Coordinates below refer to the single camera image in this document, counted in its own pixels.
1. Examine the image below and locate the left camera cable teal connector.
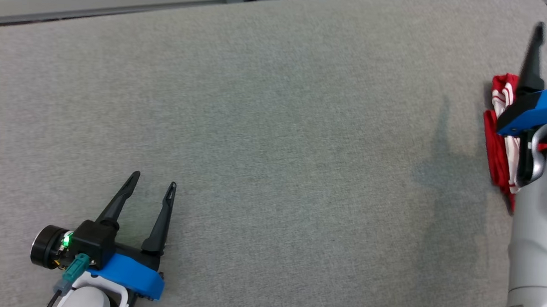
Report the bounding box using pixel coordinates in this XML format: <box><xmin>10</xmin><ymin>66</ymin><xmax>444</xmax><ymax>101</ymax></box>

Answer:
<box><xmin>45</xmin><ymin>252</ymin><xmax>92</xmax><ymax>307</ymax></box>

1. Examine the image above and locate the red white basketball jersey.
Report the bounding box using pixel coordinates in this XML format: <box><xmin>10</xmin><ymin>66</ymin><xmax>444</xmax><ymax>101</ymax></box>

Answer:
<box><xmin>478</xmin><ymin>72</ymin><xmax>547</xmax><ymax>217</ymax></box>

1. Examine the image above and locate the dark grey baseboard strip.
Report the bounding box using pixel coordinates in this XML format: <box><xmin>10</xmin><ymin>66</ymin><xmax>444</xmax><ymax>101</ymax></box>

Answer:
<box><xmin>0</xmin><ymin>0</ymin><xmax>227</xmax><ymax>42</ymax></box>

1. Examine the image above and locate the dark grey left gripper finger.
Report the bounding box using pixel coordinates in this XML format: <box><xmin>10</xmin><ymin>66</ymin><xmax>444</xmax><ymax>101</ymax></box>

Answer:
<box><xmin>141</xmin><ymin>180</ymin><xmax>177</xmax><ymax>256</ymax></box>
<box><xmin>94</xmin><ymin>169</ymin><xmax>141</xmax><ymax>233</ymax></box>

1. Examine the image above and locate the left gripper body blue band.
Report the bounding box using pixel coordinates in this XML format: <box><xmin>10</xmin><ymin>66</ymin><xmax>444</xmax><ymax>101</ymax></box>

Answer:
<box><xmin>86</xmin><ymin>242</ymin><xmax>167</xmax><ymax>303</ymax></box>

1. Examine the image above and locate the black cylindrical left gripper motor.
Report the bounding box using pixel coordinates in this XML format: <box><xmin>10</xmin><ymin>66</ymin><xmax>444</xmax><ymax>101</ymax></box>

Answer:
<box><xmin>30</xmin><ymin>224</ymin><xmax>74</xmax><ymax>271</ymax></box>

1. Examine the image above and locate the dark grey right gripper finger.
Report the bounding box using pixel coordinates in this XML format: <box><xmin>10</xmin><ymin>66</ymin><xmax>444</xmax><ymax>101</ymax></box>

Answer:
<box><xmin>516</xmin><ymin>21</ymin><xmax>541</xmax><ymax>98</ymax></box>
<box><xmin>531</xmin><ymin>21</ymin><xmax>547</xmax><ymax>97</ymax></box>

